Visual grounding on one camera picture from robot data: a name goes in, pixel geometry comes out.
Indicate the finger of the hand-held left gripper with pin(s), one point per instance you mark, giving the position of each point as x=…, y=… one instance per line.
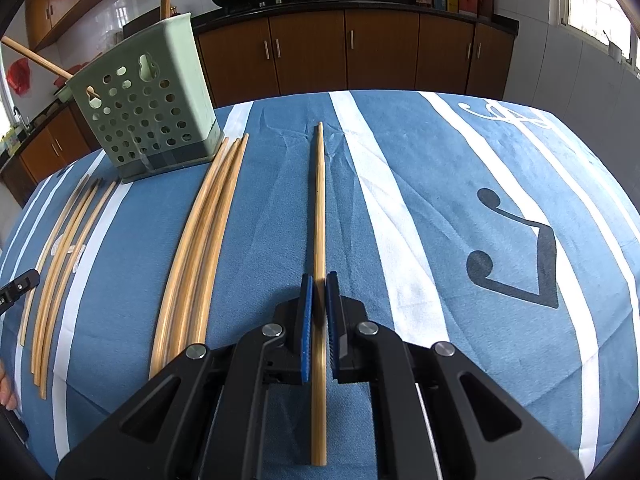
x=22, y=282

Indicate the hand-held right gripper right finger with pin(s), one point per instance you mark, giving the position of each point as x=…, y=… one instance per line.
x=332, y=325

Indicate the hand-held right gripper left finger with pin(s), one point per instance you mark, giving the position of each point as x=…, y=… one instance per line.
x=306, y=330

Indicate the green perforated chopstick holder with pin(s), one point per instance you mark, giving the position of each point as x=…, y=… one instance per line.
x=172, y=35

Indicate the person's left hand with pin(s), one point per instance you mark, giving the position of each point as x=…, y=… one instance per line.
x=7, y=387

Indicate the metal faucet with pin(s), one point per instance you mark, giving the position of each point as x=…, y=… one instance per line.
x=17, y=116

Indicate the window above sink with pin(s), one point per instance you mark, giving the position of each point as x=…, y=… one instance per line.
x=4, y=90

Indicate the blue white striped tablecloth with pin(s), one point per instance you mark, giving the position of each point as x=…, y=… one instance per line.
x=450, y=160

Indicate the red plastic bag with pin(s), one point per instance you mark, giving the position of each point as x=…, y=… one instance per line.
x=19, y=75

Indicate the red basin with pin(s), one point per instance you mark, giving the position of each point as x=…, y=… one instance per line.
x=76, y=69

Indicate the wooden base cabinets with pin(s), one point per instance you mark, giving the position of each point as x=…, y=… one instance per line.
x=310, y=55

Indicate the black kitchen countertop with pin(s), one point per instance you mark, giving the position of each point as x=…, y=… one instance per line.
x=350, y=2

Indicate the window beside red carton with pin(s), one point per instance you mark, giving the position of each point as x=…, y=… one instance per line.
x=600, y=10

